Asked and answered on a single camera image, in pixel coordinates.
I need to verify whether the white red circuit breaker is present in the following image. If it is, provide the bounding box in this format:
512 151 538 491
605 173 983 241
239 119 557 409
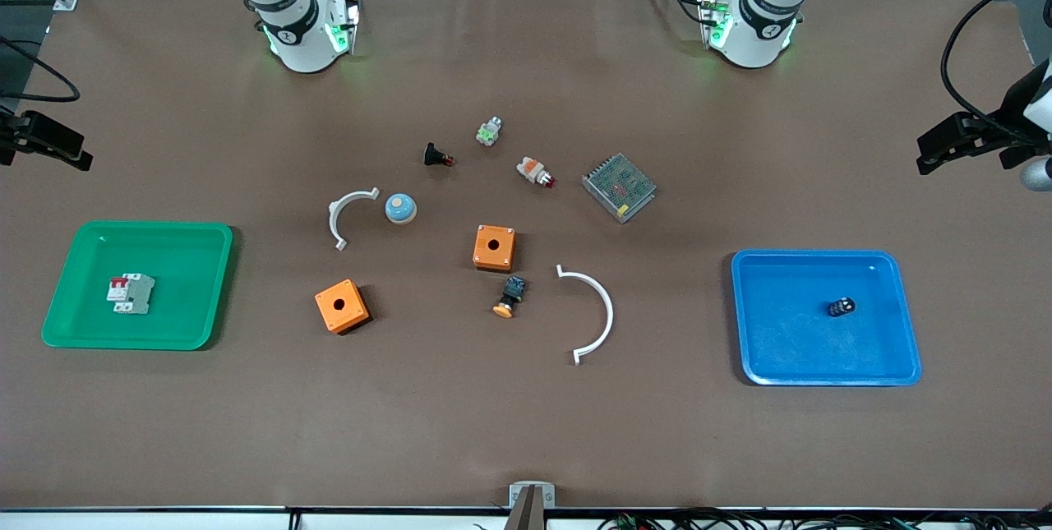
106 273 157 316

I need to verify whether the green plastic tray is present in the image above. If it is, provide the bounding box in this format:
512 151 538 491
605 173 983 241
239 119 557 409
41 220 235 352

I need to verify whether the blue plastic tray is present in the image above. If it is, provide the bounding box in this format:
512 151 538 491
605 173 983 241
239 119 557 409
731 249 923 388

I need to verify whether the small white plastic arc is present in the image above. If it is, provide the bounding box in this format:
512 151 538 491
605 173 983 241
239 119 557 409
328 187 381 252

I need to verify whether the metal mesh power supply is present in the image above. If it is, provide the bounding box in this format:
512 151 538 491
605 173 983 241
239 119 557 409
581 153 658 224

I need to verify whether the orange button box with hole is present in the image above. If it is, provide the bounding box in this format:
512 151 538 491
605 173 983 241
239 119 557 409
314 279 371 335
473 224 517 273

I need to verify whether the blue round buzzer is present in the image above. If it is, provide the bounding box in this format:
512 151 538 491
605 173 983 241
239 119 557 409
384 192 418 226

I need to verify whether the large white plastic arc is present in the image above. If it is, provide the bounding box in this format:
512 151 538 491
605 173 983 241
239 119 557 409
556 264 615 366

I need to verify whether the red orange pilot lamp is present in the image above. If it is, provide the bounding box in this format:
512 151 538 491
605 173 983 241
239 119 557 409
516 156 556 189

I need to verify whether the orange mushroom button black body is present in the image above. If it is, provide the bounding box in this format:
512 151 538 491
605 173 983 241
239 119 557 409
492 275 528 320

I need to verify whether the brown table mat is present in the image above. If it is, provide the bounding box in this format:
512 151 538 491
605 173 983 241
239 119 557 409
0 0 1052 511

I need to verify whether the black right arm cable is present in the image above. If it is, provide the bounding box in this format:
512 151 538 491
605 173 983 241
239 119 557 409
0 35 81 104

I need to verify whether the grey metal table bracket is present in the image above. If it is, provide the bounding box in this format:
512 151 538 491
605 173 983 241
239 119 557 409
508 482 556 530

